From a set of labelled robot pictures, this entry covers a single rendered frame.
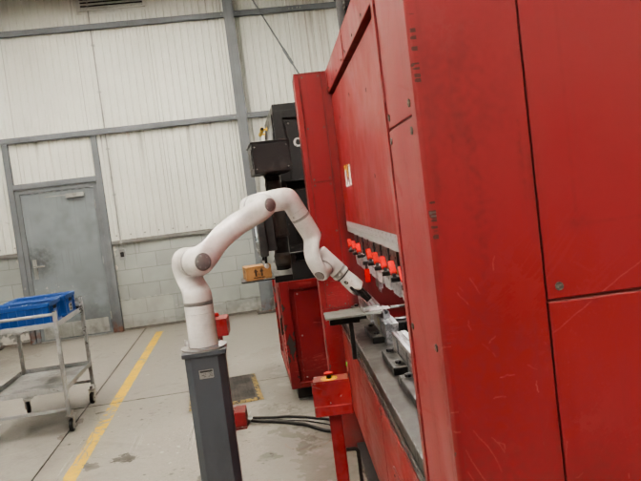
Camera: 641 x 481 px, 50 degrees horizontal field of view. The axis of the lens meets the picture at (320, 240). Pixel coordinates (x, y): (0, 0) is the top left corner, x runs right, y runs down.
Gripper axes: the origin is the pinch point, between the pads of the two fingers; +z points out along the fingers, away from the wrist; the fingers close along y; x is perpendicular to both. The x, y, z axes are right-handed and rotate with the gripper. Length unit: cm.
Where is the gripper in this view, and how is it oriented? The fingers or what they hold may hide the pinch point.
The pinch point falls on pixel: (366, 296)
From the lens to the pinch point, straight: 324.2
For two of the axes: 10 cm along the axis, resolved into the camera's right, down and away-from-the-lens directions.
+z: 7.4, 6.7, 1.1
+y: 1.6, -3.2, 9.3
